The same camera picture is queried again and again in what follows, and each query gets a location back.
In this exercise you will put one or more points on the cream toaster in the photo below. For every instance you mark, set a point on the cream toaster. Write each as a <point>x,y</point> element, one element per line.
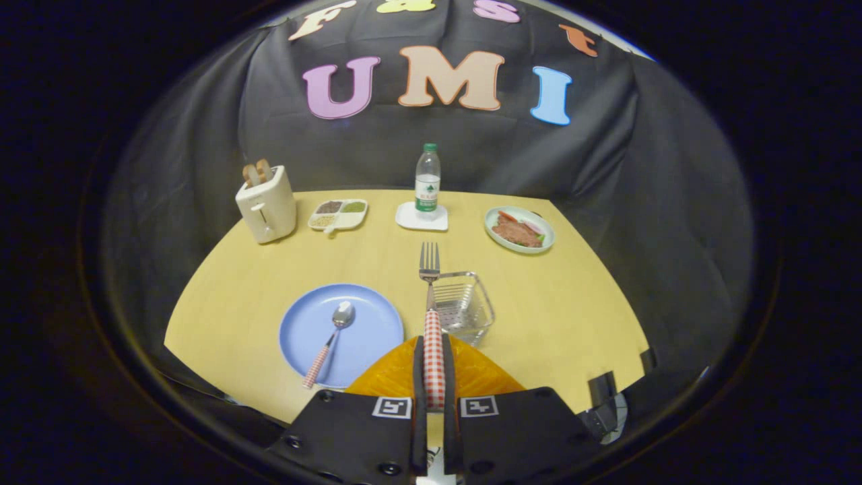
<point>269,209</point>

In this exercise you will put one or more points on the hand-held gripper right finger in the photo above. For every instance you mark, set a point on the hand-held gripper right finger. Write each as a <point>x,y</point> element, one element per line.
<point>518,438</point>

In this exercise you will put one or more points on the white square coaster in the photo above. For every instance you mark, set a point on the white square coaster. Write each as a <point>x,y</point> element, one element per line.
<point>407,217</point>

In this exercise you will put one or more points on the white divided seasoning dish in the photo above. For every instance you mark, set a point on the white divided seasoning dish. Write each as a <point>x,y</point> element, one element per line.
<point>339,214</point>

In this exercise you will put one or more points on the sliced meat with vegetables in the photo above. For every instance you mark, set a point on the sliced meat with vegetables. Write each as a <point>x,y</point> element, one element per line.
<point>517,232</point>

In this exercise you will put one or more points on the toast slice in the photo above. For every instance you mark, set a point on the toast slice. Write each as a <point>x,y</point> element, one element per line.
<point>264,170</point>
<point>250,175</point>

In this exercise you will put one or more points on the clear water bottle green cap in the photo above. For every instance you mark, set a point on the clear water bottle green cap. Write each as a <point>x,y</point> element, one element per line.
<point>427,182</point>

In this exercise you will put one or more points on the pale green plate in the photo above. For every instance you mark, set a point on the pale green plate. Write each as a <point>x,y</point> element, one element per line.
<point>547,237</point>

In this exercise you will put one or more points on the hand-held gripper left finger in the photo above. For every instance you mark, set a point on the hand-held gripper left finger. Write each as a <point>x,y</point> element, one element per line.
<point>350,438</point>

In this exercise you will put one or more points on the blue round plate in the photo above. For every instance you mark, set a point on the blue round plate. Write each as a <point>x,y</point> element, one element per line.
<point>367,337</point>

